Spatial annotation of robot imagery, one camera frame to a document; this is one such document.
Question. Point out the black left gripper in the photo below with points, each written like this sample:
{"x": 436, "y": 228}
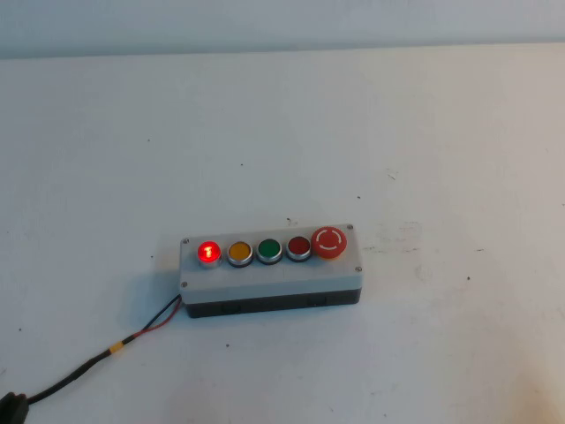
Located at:
{"x": 11, "y": 411}

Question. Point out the red domed light button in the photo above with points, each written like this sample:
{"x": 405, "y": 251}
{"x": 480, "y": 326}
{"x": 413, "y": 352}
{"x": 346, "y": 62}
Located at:
{"x": 208, "y": 253}

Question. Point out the yellow push button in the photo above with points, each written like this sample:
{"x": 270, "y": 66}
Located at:
{"x": 239, "y": 252}

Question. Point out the grey black push button box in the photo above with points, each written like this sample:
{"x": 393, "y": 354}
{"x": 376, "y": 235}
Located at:
{"x": 273, "y": 278}

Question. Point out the green push button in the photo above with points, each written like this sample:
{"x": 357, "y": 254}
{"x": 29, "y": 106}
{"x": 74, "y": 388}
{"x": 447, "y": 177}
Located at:
{"x": 268, "y": 249}

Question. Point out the flat red push button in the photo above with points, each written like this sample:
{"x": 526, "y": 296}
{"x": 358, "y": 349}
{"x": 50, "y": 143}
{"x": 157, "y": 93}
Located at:
{"x": 299, "y": 246}

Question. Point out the red emergency stop mushroom button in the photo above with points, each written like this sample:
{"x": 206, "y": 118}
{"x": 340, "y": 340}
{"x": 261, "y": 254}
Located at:
{"x": 329, "y": 242}

